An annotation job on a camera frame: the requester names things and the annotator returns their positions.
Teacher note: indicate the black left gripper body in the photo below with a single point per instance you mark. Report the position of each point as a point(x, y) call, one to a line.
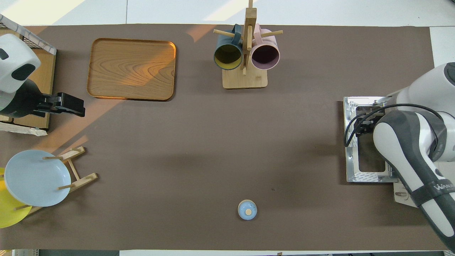
point(64, 105)

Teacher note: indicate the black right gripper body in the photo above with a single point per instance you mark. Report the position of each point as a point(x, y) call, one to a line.
point(366, 122)

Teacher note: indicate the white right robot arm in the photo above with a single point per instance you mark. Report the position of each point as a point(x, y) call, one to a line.
point(408, 149)

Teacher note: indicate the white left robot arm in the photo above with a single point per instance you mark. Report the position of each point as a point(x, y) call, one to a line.
point(14, 60)

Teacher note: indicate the wooden two-tier shelf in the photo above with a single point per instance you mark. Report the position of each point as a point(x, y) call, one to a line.
point(44, 74)

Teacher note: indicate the white checkered cloth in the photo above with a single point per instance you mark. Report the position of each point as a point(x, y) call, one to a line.
point(35, 41)

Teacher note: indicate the wooden tray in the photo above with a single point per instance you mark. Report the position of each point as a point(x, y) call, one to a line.
point(131, 69)

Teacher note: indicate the wooden plate rack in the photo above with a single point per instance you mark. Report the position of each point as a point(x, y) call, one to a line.
point(76, 181)

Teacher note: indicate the light blue plate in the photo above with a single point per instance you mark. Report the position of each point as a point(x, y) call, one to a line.
point(35, 177)

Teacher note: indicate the brown table mat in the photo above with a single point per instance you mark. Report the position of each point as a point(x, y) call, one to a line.
point(177, 142)

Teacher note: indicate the pink mug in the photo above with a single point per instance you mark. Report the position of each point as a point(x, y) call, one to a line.
point(265, 57)

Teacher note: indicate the yellow plate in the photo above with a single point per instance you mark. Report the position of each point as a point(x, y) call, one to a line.
point(9, 213)

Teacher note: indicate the wooden mug rack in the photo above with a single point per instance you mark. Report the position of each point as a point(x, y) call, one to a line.
point(245, 80)

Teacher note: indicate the small blue bell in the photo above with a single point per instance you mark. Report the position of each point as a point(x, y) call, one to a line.
point(247, 209)

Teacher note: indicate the dark blue mug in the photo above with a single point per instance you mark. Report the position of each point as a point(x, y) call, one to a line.
point(227, 57)

